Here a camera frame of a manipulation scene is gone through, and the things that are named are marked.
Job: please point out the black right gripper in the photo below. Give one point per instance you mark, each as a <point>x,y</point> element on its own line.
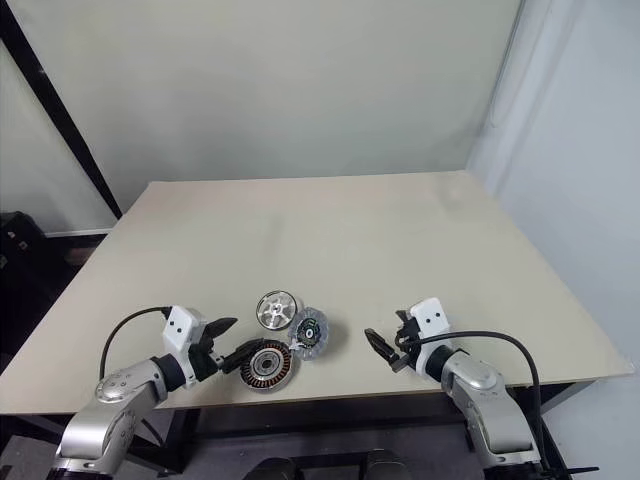
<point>410,345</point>

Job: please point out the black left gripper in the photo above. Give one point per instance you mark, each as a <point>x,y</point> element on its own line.
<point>203,362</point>

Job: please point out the motor stator with copper windings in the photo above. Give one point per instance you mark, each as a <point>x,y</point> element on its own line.
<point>270,367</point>

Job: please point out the silver rotor bell wheel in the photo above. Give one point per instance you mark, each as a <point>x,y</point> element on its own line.
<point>279,310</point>

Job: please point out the motor end cap with circuit board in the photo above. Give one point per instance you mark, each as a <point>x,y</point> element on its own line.
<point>309,334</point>

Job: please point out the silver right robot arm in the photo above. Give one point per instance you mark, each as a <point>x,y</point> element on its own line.
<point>480,395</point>

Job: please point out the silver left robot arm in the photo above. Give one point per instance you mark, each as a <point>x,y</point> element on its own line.
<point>120,392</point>

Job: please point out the dark rounded shape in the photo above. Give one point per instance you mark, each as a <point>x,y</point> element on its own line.
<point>274,470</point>
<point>391,465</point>

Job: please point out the black equipment case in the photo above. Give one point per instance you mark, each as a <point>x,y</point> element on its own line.
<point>20,250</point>

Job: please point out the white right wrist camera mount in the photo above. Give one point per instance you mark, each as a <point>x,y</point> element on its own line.
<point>432,315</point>

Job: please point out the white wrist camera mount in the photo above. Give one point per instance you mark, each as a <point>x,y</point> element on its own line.
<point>432,315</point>
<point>177,330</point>

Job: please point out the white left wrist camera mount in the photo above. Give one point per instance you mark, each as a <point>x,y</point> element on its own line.
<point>177,330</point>

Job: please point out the black metal table frame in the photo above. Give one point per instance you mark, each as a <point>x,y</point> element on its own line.
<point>320,420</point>

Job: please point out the black diagonal frame bar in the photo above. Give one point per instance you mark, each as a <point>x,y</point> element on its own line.
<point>60,107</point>

